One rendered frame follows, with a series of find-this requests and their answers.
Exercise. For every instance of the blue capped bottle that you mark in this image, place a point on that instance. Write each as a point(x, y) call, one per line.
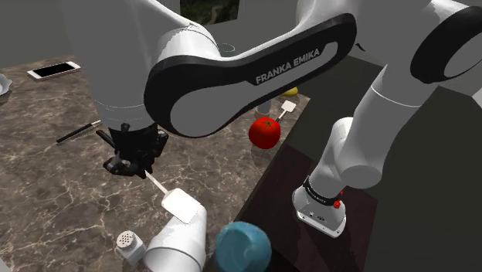
point(243, 246)

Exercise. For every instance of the red tomato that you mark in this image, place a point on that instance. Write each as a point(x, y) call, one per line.
point(264, 133)

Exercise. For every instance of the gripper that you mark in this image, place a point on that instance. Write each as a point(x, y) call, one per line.
point(137, 145)

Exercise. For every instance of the grey cup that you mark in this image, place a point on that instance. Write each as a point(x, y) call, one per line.
point(263, 109)

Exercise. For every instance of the clear glass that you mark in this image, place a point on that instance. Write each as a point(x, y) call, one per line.
point(226, 47)

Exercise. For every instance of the dark wall picture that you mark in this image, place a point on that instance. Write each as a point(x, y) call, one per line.
point(209, 10)

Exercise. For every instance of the yellow fruit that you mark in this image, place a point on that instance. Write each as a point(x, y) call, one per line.
point(291, 91)

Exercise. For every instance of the black pen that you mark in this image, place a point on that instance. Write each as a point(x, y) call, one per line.
point(75, 132)

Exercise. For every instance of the white smartphone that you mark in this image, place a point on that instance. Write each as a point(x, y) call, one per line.
point(54, 70)

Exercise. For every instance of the white bowl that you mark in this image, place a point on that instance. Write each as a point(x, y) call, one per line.
point(3, 86)

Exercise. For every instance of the white salt shaker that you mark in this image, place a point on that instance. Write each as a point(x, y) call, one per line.
point(131, 246)

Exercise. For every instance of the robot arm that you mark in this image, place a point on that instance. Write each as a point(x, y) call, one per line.
point(113, 56)

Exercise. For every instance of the small white spatula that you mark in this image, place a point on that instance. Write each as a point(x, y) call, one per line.
point(289, 106)

